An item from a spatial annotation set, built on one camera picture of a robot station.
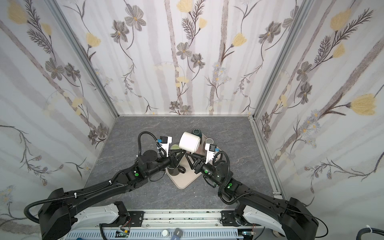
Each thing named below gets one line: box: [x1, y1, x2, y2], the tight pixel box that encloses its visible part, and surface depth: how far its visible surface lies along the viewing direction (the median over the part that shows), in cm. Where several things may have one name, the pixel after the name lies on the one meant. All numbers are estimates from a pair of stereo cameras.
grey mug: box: [205, 138, 214, 145], surface depth 95 cm
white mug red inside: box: [179, 131, 201, 153], surface depth 69 cm
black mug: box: [167, 163, 187, 176], surface depth 87 cm
